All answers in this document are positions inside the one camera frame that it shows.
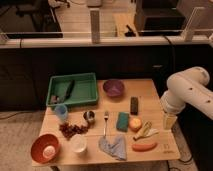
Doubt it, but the silver metal fork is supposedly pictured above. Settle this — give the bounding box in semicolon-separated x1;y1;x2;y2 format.
104;111;109;137

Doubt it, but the small metal cup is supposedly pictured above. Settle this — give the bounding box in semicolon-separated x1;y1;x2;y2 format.
83;111;95;125

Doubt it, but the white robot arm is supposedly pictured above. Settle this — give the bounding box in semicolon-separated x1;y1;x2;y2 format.
160;66;213;130

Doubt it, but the green plastic tray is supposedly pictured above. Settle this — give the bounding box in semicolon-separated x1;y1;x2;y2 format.
46;73;99;108

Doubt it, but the dark utensil in tray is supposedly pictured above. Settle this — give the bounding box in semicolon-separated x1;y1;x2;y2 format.
65;80;75;99

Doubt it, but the small grey object in tray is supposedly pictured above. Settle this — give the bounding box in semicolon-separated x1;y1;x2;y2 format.
50;95;60;104

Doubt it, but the banana peel toy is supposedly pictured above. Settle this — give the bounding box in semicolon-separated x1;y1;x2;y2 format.
133;121;158;141

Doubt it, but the orange peach fruit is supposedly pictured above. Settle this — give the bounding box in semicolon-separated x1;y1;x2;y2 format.
129;118;142;132

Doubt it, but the black rectangular block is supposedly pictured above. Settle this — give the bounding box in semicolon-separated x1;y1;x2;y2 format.
130;97;138;115

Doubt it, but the orange sausage toy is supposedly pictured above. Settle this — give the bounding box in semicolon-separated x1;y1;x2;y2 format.
132;142;158;152

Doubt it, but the green sponge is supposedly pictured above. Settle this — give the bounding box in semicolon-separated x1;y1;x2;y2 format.
116;112;129;132

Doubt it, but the blue grey cloth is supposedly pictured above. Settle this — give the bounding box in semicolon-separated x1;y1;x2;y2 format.
98;135;127;161

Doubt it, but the purple bowl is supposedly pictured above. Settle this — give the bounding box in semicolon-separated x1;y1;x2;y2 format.
103;79;125;97

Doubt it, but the white cup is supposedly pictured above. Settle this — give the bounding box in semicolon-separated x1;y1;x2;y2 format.
70;134;87;154

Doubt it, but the black object on far desk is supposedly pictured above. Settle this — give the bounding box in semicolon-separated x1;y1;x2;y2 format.
124;25;136;37

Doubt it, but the dark red grape bunch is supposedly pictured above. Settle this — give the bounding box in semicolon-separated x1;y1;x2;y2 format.
59;123;89;140

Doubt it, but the light blue plastic cup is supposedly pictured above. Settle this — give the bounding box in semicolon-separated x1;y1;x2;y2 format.
54;104;68;122

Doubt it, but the white egg object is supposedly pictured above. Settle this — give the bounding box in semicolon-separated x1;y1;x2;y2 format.
43;146;55;158

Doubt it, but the red bowl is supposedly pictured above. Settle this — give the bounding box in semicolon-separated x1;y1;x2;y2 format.
31;134;60;164

